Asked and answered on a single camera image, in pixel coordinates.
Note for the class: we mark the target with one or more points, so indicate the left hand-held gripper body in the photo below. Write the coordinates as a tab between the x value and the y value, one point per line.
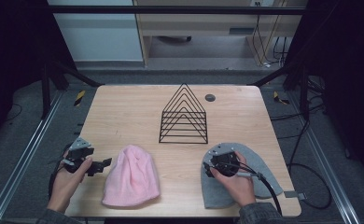
77	151

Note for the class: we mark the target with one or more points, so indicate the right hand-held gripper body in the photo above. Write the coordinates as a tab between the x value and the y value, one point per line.
222	155

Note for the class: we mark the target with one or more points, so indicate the grey knit hat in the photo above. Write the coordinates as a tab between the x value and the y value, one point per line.
212	193

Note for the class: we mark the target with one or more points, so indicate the pink knit hat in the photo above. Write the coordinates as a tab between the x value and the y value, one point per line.
130	180

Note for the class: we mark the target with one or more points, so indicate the person's left hand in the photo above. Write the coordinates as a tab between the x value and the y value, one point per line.
65	186

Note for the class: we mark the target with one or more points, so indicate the person's right hand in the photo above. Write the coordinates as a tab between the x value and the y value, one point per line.
239	186

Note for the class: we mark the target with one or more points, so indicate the yellow black striped tape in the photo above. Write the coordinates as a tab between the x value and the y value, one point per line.
80	98

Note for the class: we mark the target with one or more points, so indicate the grey round table grommet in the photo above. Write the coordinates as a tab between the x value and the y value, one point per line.
210	98

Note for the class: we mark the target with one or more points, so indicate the white cabinet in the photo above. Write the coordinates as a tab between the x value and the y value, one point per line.
99	37

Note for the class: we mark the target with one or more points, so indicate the aluminium floor rail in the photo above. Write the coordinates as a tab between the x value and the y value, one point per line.
24	155
323	155

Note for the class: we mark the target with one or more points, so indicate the black frame strut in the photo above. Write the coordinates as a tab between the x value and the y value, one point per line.
276	74
74	74

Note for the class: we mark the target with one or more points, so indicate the grey table bracket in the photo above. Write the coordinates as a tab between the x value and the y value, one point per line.
295	195

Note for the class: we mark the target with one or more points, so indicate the black horizontal frame bar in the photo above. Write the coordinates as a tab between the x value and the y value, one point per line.
170	10

